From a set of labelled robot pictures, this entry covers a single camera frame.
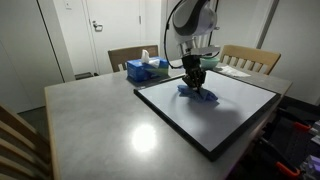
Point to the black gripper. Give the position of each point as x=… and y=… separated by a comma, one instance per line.
x=194, y=75

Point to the blue microfiber cloth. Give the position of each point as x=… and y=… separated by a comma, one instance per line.
x=200, y=96

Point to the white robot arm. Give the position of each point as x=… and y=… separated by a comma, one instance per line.
x=191, y=19

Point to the black framed whiteboard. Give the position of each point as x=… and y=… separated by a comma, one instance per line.
x=212, y=127

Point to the green bowl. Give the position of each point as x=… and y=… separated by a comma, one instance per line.
x=209, y=62

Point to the blue tissue box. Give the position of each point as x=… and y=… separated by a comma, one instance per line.
x=146, y=67

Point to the light wooden chair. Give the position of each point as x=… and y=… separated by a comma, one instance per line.
x=251, y=58

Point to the brown wooden chair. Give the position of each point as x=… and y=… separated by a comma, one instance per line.
x=119, y=57

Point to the red handled clamp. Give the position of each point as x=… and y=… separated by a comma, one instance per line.
x=297, y=122

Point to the silver door handle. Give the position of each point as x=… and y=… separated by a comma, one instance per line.
x=97, y=27

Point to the orange handled clamp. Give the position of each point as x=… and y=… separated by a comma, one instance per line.
x=281, y=162

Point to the wall light switch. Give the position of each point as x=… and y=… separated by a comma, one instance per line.
x=68, y=5

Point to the dark wooden chair near camera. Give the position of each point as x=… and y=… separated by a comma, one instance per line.
x=25, y=154

